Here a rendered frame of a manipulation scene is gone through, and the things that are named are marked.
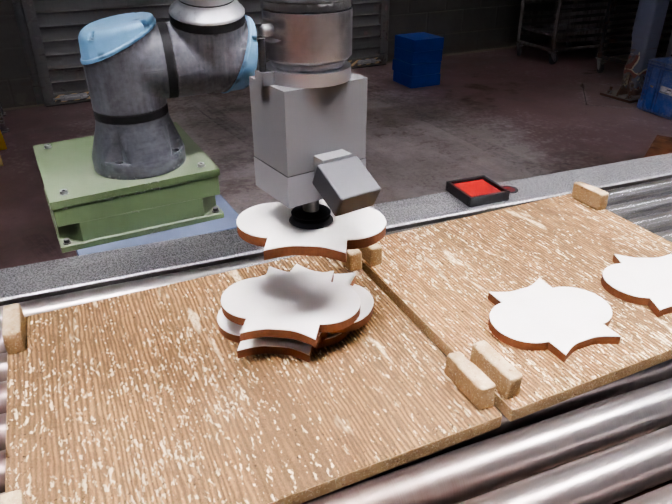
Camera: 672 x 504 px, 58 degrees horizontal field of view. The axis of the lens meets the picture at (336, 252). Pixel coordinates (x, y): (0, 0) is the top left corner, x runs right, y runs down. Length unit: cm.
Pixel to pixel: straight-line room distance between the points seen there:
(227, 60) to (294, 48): 50
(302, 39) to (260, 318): 27
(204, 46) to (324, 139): 49
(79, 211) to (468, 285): 59
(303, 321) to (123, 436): 19
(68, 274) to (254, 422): 40
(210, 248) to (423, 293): 32
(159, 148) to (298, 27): 56
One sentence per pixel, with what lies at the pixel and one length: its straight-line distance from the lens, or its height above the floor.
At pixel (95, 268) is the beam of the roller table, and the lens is 88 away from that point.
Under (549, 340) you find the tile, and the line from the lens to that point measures 67.
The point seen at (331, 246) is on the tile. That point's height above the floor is 107.
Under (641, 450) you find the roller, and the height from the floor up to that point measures 92.
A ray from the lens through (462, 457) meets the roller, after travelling 57.
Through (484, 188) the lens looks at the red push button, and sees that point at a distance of 105.
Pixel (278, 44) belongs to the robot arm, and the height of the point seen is 124.
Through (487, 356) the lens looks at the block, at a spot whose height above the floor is 96.
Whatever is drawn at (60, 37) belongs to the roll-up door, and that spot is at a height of 49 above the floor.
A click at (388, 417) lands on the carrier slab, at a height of 94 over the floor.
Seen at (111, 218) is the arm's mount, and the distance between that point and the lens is 102.
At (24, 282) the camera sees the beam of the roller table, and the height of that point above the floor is 92.
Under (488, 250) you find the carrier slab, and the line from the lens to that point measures 84.
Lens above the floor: 134
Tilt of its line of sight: 29 degrees down
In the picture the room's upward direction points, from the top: straight up
